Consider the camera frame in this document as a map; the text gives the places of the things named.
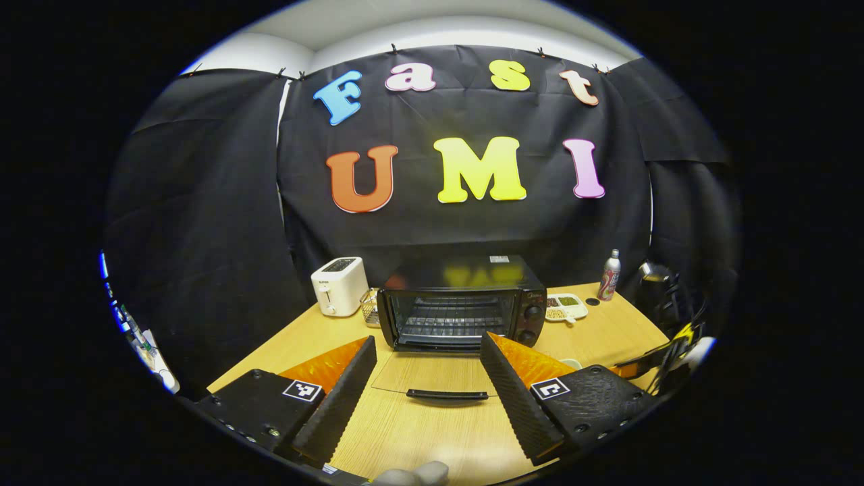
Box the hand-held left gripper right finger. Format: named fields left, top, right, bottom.
left=479, top=331, right=659, bottom=466

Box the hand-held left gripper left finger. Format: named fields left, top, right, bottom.
left=196, top=335, right=379, bottom=466

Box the black electric oven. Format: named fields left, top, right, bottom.
left=370, top=254, right=549, bottom=404

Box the silver bottle with red label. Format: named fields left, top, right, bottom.
left=597, top=249, right=622, bottom=302

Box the white divided plate with grains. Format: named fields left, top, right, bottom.
left=544, top=293, right=589, bottom=325

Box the white toaster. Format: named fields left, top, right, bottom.
left=310, top=256, right=370, bottom=318

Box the black backdrop cloth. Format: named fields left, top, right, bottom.
left=105, top=44, right=740, bottom=399

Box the small wire basket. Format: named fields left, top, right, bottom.
left=359, top=288, right=382, bottom=329

